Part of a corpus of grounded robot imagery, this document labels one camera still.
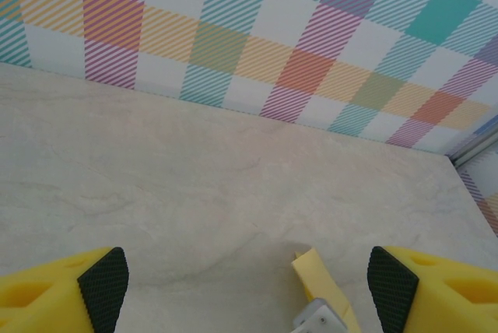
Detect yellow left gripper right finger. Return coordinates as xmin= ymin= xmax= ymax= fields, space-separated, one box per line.
xmin=366 ymin=245 xmax=498 ymax=333

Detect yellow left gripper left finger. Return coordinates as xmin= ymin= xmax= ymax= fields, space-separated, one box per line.
xmin=0 ymin=246 xmax=130 ymax=333

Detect aluminium corner post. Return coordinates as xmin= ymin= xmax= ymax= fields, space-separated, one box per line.
xmin=452 ymin=128 xmax=498 ymax=167

